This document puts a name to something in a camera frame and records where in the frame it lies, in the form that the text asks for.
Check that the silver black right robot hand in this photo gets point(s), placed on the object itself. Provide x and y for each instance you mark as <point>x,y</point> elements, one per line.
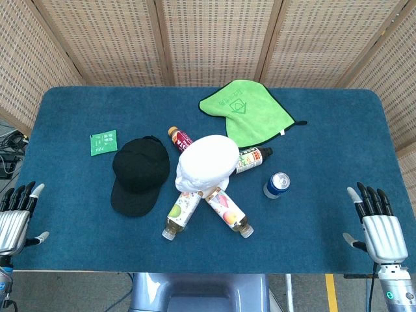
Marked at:
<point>383,237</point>

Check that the blue felt table cover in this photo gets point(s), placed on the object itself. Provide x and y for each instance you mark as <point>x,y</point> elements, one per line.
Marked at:
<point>97,107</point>

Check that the red label bottle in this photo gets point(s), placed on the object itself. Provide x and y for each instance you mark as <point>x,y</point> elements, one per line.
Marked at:
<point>180,139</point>

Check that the blue-grey robot torso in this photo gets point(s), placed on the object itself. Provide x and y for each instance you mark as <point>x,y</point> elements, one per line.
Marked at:
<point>198,292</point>

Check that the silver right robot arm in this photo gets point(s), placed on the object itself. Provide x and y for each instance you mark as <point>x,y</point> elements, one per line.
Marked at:
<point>395,289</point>

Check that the green apple label tea bottle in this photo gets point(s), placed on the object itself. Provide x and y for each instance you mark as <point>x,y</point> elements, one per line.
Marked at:
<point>182,211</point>

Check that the black power adapter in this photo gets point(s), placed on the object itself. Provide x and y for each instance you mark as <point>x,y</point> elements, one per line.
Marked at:
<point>6,167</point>

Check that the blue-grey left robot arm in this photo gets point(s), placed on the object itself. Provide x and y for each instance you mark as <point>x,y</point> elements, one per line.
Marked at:
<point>5,282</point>

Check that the black baseball cap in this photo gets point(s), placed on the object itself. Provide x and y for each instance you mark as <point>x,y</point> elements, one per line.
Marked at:
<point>139,172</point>

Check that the green microfiber towel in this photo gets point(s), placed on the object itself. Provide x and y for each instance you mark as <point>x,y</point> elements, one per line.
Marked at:
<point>250,120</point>

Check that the white table leg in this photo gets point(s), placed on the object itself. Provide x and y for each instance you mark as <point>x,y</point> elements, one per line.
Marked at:
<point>289,292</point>

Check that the blue drink can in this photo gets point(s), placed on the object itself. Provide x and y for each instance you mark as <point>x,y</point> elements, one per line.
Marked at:
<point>276,187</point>

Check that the woven wood screen panel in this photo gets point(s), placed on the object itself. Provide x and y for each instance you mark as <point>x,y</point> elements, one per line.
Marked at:
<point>107,42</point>
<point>393,81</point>
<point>216,42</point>
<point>325,42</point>
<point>26,58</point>

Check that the dark bottle black cap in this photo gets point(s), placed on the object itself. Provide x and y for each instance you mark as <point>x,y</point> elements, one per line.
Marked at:
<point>252,159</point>

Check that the peach label tea bottle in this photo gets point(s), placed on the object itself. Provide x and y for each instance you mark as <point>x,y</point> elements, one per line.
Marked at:
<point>227,211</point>

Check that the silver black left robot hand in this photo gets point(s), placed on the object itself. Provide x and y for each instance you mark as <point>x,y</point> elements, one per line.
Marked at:
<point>13,224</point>

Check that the white cap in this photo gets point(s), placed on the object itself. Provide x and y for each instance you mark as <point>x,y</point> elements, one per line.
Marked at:
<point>208,159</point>

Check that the green square packet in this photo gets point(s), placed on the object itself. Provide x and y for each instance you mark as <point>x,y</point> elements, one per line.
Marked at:
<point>103,143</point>

